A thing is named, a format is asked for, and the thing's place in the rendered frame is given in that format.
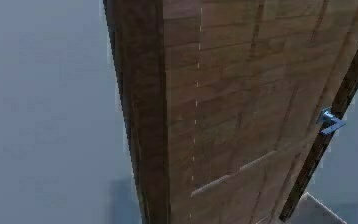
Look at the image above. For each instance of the brown wooden room door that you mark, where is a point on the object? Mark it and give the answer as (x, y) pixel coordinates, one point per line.
(233, 100)

